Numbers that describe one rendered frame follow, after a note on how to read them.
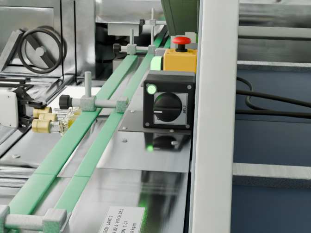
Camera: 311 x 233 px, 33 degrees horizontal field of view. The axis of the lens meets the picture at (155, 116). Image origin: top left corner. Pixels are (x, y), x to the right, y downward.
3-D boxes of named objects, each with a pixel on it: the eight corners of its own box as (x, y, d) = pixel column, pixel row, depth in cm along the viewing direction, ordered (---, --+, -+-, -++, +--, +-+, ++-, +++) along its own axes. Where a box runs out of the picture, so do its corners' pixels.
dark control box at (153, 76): (195, 116, 90) (147, 114, 91) (198, 71, 88) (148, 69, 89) (195, 131, 83) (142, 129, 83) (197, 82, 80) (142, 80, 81)
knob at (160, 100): (181, 120, 82) (180, 127, 79) (153, 119, 83) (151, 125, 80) (183, 92, 81) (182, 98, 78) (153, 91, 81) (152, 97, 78)
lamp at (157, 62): (164, 74, 116) (151, 74, 116) (165, 54, 114) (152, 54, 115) (163, 79, 111) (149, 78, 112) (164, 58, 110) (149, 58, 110)
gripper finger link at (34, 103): (20, 105, 144) (41, 108, 141) (19, 94, 143) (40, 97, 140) (27, 102, 147) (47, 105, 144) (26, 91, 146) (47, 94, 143)
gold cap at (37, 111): (52, 117, 146) (37, 116, 146) (52, 105, 145) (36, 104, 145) (48, 120, 142) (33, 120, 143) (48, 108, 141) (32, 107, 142)
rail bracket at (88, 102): (131, 108, 101) (63, 105, 102) (131, 71, 98) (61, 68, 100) (128, 114, 97) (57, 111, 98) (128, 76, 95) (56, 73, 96)
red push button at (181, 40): (172, 51, 114) (172, 35, 113) (190, 52, 113) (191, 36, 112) (171, 54, 110) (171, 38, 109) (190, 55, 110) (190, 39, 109)
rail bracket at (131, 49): (154, 83, 160) (114, 82, 161) (156, 28, 155) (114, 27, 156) (153, 86, 157) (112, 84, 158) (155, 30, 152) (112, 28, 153)
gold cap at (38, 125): (52, 131, 135) (36, 130, 135) (52, 118, 134) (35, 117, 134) (48, 135, 131) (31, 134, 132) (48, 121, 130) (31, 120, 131)
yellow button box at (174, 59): (198, 80, 117) (165, 78, 117) (200, 46, 114) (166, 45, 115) (197, 88, 110) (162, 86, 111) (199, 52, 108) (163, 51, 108)
